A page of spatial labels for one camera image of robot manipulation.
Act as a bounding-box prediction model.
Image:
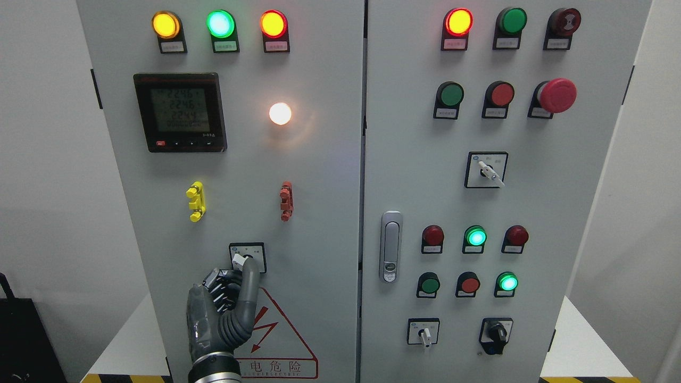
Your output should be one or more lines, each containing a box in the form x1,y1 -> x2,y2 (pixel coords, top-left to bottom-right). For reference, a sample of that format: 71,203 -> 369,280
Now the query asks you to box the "green lit indicator light top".
206,9 -> 240,53

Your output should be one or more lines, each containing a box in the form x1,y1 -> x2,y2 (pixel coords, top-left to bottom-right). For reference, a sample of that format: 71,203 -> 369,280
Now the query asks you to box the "red-orange indicator light left door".
260,10 -> 290,53

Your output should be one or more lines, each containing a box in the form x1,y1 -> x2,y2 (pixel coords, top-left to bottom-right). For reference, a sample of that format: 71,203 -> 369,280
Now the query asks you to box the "green lit button lower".
494,271 -> 519,298

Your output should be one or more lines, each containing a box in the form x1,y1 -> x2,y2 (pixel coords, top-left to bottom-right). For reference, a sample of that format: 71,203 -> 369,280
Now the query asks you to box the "red lit indicator right door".
441,7 -> 474,51

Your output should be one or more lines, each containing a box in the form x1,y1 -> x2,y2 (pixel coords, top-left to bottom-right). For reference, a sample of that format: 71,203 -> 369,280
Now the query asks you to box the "red push button upper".
481,81 -> 515,119

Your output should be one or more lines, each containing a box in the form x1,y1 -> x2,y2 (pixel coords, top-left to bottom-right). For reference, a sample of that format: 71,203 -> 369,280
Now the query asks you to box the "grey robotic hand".
186,259 -> 260,363

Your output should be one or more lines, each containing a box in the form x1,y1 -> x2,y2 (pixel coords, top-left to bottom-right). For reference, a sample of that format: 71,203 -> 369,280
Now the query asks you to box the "yellow terminal clip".
185,181 -> 206,222

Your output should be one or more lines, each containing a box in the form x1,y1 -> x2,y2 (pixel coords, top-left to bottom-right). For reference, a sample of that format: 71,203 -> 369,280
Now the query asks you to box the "black digital power meter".
133,72 -> 228,153

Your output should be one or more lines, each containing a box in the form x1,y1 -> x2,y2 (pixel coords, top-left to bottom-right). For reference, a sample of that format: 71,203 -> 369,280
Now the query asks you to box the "green push button lower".
416,272 -> 441,299

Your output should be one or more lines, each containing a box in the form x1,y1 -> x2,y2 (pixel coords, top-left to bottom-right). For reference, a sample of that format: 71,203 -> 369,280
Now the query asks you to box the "red terminal clip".
279,181 -> 294,221

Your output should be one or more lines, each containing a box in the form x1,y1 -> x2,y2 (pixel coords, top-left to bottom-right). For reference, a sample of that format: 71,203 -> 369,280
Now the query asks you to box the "grey cabinet door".
77,1 -> 364,382
360,1 -> 651,382

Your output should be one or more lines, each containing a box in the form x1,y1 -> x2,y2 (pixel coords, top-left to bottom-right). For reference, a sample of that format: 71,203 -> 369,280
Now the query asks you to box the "left grey cabinet door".
77,1 -> 364,382

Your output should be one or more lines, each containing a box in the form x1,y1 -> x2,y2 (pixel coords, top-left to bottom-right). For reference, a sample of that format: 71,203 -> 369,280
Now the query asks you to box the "dark red indicator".
421,224 -> 445,254
501,225 -> 529,254

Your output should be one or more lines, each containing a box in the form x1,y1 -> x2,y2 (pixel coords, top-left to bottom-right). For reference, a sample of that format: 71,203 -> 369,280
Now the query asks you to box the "white platform base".
82,295 -> 639,382

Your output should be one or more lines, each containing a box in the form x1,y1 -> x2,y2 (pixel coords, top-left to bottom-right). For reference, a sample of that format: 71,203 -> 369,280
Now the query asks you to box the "white rotary switch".
407,318 -> 440,349
464,151 -> 509,188

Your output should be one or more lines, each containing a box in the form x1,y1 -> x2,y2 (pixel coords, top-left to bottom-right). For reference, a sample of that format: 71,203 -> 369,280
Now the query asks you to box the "white rotary switch upper right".
464,151 -> 509,188

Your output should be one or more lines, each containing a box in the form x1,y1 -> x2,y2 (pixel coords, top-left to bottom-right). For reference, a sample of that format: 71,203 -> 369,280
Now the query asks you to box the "red electric hazard warning sticker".
235,288 -> 319,380

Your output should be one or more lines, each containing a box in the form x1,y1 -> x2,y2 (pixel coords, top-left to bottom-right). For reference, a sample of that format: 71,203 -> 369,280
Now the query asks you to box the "dark red indicator left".
421,224 -> 445,254

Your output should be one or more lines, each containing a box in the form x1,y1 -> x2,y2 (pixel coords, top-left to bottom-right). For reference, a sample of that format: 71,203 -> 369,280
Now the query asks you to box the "black rotary selector knob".
479,318 -> 513,355

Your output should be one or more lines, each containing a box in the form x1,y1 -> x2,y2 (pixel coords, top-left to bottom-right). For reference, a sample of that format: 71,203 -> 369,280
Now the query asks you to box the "red emergency stop mushroom button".
527,78 -> 577,119

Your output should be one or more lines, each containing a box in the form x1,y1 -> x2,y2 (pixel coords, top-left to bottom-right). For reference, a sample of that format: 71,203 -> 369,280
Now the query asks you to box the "green lit indicator middle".
462,225 -> 487,254

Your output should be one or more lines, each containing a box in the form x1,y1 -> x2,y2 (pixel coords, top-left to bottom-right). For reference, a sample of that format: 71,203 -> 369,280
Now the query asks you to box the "white rotary switch lower right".
407,318 -> 440,349

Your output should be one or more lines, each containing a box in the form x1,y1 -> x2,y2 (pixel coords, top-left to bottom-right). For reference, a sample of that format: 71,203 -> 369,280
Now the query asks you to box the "silver door latch handle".
379,211 -> 402,283

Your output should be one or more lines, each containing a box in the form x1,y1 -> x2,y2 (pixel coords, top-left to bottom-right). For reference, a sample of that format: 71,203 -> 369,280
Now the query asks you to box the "green push button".
416,272 -> 441,299
433,81 -> 464,120

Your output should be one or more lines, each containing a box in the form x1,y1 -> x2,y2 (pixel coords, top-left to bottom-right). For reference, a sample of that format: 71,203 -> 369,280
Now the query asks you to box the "red push button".
455,271 -> 481,298
481,81 -> 515,119

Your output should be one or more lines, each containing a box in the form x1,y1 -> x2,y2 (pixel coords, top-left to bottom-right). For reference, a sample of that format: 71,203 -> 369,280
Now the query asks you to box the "black bag at left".
1,274 -> 66,382

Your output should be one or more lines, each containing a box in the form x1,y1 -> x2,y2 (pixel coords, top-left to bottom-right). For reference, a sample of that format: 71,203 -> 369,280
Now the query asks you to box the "yellow indicator light top left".
151,10 -> 187,54

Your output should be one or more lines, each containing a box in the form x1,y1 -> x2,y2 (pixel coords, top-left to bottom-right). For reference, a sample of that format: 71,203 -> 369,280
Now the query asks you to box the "dark red buzzer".
543,8 -> 582,51

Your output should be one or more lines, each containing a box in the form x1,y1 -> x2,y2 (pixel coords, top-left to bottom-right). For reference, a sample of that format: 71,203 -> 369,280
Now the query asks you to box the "green unlit indicator top right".
492,7 -> 528,50

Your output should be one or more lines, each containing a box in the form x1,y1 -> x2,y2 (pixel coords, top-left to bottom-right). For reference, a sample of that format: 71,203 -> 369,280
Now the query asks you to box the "dark red indicator right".
501,225 -> 529,254

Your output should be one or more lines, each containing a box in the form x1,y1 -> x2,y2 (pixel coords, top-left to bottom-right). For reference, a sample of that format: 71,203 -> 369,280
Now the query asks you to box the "right grey cabinet door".
360,1 -> 651,382

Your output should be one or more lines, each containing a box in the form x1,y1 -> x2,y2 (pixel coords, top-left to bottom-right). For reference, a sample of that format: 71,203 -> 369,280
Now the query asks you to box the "clear light bulb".
268,102 -> 292,126

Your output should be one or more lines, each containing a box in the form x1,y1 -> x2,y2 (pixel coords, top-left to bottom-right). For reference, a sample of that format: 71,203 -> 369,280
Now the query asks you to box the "green push button upper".
433,81 -> 464,120

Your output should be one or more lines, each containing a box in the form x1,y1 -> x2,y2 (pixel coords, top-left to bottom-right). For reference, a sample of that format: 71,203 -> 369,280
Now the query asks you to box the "white rotary switch door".
229,242 -> 267,274

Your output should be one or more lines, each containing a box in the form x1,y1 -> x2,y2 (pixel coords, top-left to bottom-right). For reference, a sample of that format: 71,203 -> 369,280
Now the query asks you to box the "red push button lower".
455,271 -> 481,298

